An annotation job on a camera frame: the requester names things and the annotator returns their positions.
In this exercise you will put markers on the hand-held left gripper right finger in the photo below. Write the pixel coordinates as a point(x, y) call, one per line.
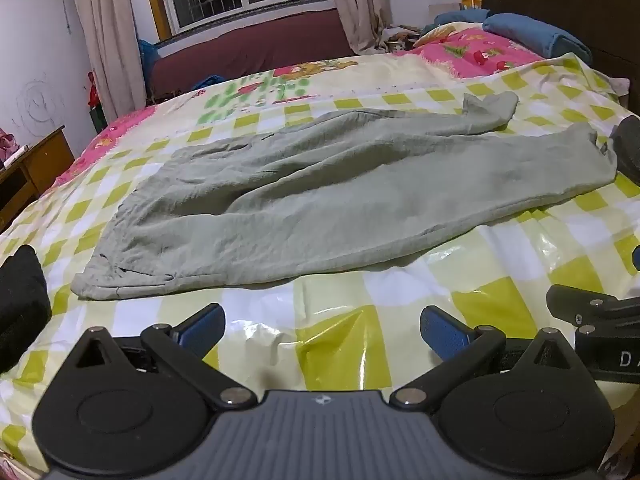
point(442, 331)

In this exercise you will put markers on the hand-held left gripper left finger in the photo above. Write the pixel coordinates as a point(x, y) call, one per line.
point(200, 331)

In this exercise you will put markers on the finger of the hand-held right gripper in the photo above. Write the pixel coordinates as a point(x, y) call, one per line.
point(600, 310)

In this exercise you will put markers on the grey pants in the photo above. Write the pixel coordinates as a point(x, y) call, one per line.
point(310, 185)

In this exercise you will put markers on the yellow checkered plastic bed cover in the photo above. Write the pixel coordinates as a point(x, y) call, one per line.
point(390, 305)

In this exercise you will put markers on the dark cloth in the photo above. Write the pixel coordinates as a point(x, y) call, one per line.
point(629, 147)

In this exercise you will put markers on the black folded cloth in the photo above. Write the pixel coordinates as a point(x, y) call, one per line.
point(20, 300)

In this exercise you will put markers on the wooden desk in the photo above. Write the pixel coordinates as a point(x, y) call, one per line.
point(35, 170)

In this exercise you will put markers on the blue cloth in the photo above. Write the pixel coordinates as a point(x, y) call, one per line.
point(210, 83)

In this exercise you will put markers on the red and green bag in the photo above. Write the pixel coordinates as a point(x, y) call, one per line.
point(95, 102)

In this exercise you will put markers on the pink cloth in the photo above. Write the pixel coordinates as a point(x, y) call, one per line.
point(7, 147)

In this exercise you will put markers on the blue bag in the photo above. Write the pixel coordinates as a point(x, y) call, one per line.
point(146, 57)

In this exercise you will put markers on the pink cartoon printed bedsheet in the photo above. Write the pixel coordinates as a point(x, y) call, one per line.
point(465, 52)

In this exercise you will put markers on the maroon sofa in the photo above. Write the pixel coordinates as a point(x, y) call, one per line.
point(250, 52)

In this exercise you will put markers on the blue pillow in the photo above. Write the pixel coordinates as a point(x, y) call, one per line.
point(537, 34)

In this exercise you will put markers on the beige curtain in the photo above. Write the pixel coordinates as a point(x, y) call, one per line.
point(362, 2)
point(107, 35)

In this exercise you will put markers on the blue folded blanket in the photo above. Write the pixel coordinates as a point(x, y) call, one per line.
point(460, 16)

